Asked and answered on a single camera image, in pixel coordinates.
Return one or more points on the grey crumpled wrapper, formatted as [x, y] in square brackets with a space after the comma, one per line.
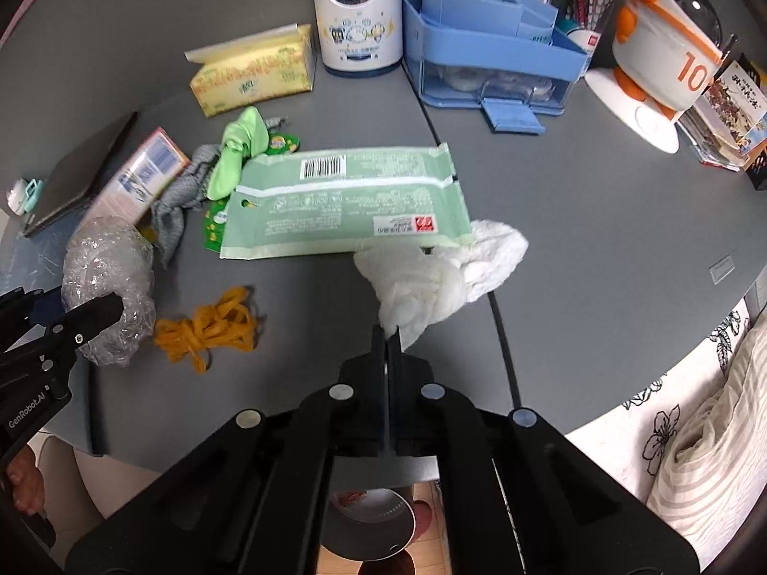
[174, 215]

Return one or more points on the pale green wet wipe packet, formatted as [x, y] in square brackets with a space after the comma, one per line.
[341, 209]

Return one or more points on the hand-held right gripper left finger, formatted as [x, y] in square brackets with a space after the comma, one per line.
[367, 395]

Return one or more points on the green printed snack wrapper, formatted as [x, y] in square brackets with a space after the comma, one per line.
[214, 224]

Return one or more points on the pink and white carton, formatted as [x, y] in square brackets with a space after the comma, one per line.
[141, 173]

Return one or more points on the grey round waste bin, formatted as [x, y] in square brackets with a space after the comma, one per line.
[371, 521]

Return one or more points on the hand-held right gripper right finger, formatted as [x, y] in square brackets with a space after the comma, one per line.
[407, 395]

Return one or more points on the person's left hand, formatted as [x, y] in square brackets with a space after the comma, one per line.
[27, 482]

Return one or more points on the small mint green gadget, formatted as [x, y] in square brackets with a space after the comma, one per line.
[33, 193]

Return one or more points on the black tablet case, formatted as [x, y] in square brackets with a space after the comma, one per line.
[78, 173]

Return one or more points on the floral black and white bedsheet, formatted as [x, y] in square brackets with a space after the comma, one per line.
[635, 425]

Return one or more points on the blue desk organizer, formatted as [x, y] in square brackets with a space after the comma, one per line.
[479, 54]

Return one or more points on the bright green crumpled cloth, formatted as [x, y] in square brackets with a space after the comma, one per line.
[237, 150]

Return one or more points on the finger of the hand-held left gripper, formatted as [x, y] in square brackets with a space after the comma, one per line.
[30, 305]
[90, 318]

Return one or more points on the white tissue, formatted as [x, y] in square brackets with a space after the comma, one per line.
[443, 281]

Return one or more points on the white and orange robot toy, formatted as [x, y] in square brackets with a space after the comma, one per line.
[656, 54]

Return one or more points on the stack of picture books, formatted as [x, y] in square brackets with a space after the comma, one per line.
[728, 114]

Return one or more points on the yellow tissue pack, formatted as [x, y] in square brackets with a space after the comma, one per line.
[251, 72]

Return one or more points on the beige striped pillow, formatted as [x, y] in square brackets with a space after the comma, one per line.
[713, 455]

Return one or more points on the small white round gadget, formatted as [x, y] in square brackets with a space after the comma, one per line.
[15, 200]

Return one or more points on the clear plastic wrap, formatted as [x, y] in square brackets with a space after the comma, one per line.
[102, 269]

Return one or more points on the blue cutting mat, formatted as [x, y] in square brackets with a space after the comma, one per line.
[21, 263]

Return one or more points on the person's foot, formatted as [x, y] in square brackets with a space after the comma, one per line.
[424, 518]

